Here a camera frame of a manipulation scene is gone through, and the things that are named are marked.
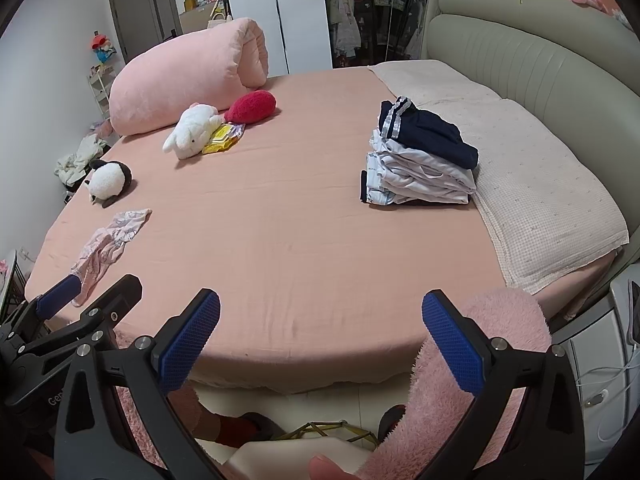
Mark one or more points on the grey padded headboard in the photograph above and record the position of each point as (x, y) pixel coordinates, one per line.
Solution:
(550, 60)

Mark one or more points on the grey sliding door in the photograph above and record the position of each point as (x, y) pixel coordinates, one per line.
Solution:
(145, 5)

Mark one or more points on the pile of white laundry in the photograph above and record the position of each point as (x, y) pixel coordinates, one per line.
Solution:
(80, 160)

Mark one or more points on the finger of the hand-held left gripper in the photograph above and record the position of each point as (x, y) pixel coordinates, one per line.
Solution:
(57, 296)
(117, 300)

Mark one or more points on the panda plush toy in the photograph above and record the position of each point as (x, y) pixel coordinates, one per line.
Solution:
(107, 180)

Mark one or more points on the red plush pillow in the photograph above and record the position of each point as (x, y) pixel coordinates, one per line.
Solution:
(250, 106)

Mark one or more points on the white wardrobe door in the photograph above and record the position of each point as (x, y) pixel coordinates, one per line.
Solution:
(300, 15)

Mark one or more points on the pink fluffy robe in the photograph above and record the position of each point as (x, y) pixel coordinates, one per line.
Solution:
(500, 310)

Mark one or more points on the pink printed t-shirt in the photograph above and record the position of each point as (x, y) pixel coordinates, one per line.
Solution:
(112, 242)

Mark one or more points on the pink round bed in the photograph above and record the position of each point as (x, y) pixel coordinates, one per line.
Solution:
(300, 220)

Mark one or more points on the white nightstand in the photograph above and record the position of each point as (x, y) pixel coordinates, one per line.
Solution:
(595, 360)

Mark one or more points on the dark red slipper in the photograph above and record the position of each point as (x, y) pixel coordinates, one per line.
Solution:
(392, 422)
(237, 430)

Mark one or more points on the glass door cabinet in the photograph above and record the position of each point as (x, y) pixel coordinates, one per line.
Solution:
(375, 10)

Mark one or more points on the white plush rabbit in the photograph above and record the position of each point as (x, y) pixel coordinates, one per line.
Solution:
(192, 132)

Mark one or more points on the stack of folded white clothes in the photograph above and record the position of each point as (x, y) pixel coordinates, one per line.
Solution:
(420, 180)

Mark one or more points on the person's right hand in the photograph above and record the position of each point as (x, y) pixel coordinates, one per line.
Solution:
(332, 467)

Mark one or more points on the pink rolled quilt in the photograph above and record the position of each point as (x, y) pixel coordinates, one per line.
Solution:
(180, 80)

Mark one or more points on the yellow snack packet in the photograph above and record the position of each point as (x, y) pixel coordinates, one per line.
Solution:
(225, 137)

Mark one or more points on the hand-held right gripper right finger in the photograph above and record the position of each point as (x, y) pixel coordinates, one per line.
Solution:
(450, 345)

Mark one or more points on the red blue plush figure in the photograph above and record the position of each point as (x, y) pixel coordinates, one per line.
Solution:
(102, 45)

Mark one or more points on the white storage rack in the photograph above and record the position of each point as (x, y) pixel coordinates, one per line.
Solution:
(100, 92)

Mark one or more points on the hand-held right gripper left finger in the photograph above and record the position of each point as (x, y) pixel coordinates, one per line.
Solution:
(192, 342)

